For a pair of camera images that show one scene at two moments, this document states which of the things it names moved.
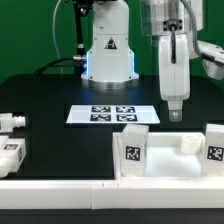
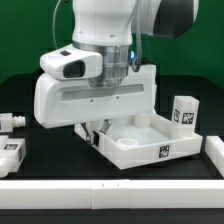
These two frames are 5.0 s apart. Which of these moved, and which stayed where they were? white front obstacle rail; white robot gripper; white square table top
Moved: white robot gripper; white square table top
Stayed: white front obstacle rail
